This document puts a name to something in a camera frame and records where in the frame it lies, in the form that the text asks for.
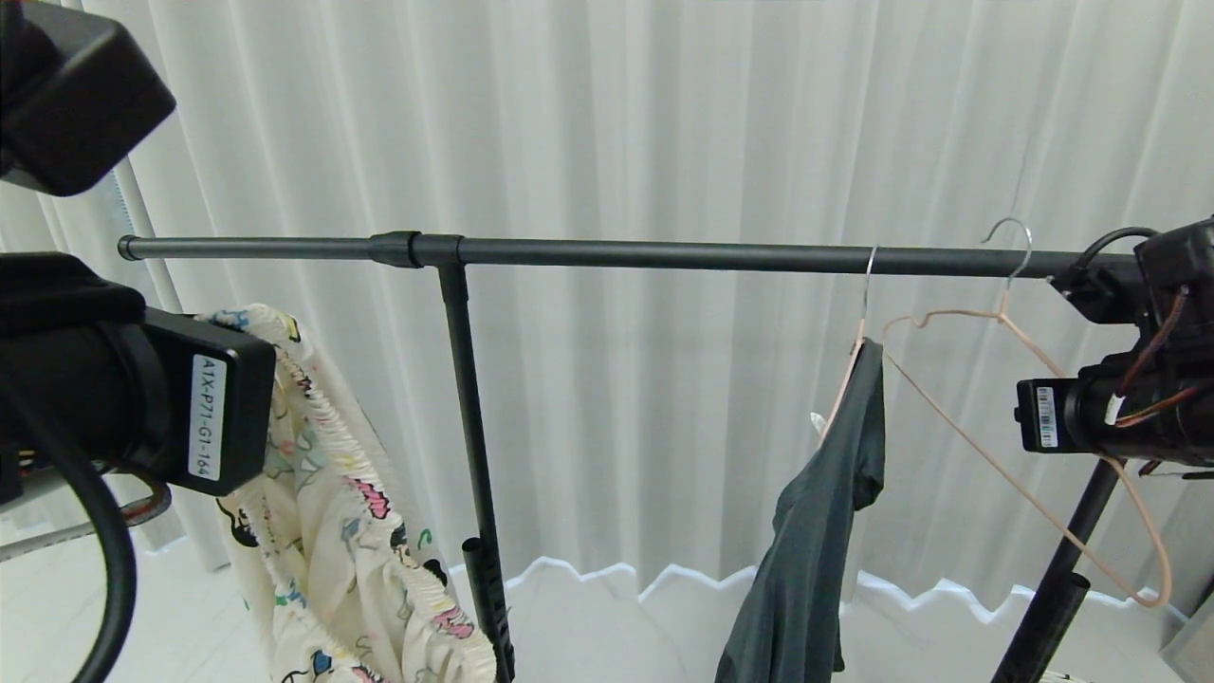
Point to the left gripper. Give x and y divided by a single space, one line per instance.
161 398

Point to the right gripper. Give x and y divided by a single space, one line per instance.
1081 417

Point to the pink clothes hanger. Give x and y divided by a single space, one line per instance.
865 285
1005 479

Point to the cream printed garment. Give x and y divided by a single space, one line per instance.
332 531

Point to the dark grey shirt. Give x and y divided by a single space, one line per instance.
816 550

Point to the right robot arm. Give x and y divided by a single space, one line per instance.
1176 275

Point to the black clothes rack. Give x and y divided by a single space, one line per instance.
664 254

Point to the white curtain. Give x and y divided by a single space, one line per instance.
664 123

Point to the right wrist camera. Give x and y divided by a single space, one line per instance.
1100 289

